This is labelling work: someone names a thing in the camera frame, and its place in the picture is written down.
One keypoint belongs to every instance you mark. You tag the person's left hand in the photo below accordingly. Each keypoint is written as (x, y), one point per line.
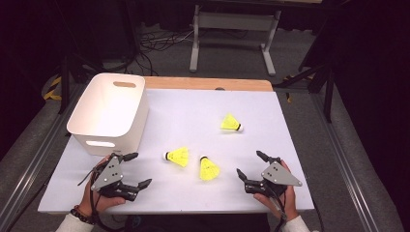
(87, 201)

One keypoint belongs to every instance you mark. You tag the person's lap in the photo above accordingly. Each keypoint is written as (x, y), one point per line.
(199, 224)

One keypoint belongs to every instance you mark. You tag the aluminium floor rail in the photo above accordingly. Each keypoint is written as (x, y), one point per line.
(346, 167)
(30, 167)

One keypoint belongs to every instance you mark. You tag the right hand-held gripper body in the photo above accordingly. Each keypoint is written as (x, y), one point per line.
(278, 175)

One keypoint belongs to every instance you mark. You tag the grey metal table frame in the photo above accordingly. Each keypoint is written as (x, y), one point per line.
(235, 21)

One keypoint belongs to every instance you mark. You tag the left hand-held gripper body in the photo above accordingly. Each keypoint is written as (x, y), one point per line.
(108, 175)

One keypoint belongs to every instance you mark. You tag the black tripod stand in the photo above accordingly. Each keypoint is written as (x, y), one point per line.
(66, 80)

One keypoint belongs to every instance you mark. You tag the yellow plastic shuttlecock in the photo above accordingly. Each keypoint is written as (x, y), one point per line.
(229, 122)
(208, 169)
(179, 157)

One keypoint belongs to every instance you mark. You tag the yellow black floor tape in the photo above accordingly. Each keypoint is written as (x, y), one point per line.
(53, 88)

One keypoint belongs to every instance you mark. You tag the black metal stand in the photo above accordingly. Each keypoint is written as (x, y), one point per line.
(327, 87)

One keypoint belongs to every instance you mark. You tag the white plastic storage bin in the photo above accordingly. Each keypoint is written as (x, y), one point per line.
(106, 106)

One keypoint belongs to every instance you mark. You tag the person's right hand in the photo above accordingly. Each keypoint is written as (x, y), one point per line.
(291, 203)

